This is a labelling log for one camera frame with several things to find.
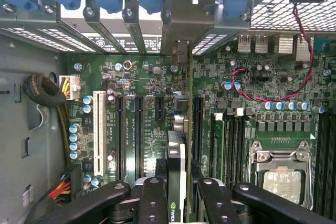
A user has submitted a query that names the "long black expansion slot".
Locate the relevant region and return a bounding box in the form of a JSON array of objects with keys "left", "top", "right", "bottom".
[
  {"left": 134, "top": 95, "right": 145, "bottom": 180},
  {"left": 115, "top": 95, "right": 126, "bottom": 182}
]

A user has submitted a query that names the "installed CPU with paste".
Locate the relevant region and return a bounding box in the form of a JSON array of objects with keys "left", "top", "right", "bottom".
[{"left": 262, "top": 170, "right": 302, "bottom": 205}]

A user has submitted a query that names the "white expansion slot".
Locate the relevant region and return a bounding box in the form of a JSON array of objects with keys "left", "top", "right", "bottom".
[{"left": 92, "top": 90, "right": 108, "bottom": 177}]

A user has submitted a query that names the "short black expansion slot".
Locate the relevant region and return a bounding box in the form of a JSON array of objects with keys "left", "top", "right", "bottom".
[{"left": 154, "top": 95, "right": 165, "bottom": 120}]

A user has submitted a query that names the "green motherboard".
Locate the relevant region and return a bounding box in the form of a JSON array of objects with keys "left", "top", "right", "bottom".
[{"left": 67, "top": 32, "right": 336, "bottom": 224}]

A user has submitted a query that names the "open black PC case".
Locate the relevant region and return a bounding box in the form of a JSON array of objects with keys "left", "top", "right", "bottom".
[{"left": 0, "top": 0, "right": 336, "bottom": 224}]

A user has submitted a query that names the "metal CPU socket frame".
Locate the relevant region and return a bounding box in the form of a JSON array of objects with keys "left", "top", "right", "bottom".
[{"left": 248, "top": 140, "right": 314, "bottom": 210}]

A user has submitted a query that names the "multicolour wire bundle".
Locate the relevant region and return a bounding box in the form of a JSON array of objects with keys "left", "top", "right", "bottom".
[{"left": 48, "top": 173, "right": 72, "bottom": 202}]

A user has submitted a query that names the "braided black power cable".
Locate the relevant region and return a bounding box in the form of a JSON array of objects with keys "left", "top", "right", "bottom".
[{"left": 23, "top": 73, "right": 80, "bottom": 168}]

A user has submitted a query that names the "red black twisted wire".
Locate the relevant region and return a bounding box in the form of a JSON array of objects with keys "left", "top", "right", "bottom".
[{"left": 230, "top": 2, "right": 315, "bottom": 102}]

